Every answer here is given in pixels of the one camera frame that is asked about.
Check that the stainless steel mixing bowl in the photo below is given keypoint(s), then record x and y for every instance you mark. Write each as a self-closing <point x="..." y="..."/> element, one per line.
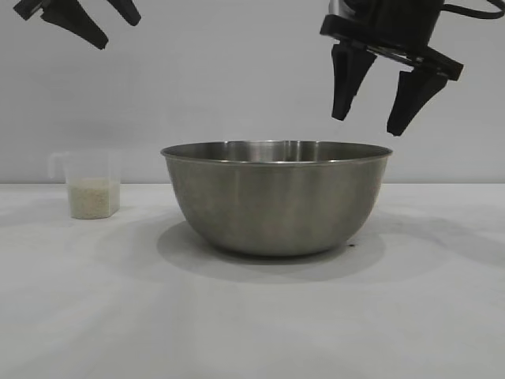
<point x="276" y="205"/>

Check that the clear plastic measuring cup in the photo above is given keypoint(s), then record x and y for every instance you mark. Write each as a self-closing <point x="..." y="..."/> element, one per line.
<point x="94" y="166"/>

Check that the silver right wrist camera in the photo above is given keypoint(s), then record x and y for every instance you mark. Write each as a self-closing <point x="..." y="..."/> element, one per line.
<point x="335" y="6"/>

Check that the white rice grains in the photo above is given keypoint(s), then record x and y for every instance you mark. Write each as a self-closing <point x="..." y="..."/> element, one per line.
<point x="92" y="199"/>

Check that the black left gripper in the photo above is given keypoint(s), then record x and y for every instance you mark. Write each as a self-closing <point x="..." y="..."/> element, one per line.
<point x="29" y="8"/>

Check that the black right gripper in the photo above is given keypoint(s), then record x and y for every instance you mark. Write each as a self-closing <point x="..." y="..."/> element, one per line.
<point x="386" y="23"/>

